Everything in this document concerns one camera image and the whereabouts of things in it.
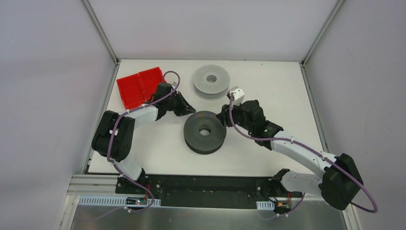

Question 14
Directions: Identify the white perforated spool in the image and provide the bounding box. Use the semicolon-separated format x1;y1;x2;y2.
192;65;230;101

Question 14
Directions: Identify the dark grey spool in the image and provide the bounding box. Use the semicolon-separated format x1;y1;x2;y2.
183;111;226;155

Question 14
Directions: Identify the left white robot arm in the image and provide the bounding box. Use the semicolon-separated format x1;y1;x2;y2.
91;82;196;194

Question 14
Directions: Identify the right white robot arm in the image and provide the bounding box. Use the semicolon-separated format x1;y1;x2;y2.
216;100;365;210

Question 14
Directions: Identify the red plastic bin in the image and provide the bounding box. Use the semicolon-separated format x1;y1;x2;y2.
116;67;166;110

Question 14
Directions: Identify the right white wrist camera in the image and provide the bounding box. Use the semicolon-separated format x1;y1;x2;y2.
227;86;245;105

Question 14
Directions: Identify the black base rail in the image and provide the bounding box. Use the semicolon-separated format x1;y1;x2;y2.
115;173;302;209

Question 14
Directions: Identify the right white cable duct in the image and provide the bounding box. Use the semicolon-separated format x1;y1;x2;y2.
256;201;275;211

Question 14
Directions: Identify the white cable duct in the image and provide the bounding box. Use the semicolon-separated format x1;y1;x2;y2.
256;201;275;211
78;195;161;207

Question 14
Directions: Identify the left white cable duct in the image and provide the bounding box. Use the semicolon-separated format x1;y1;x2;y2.
78;195;161;207

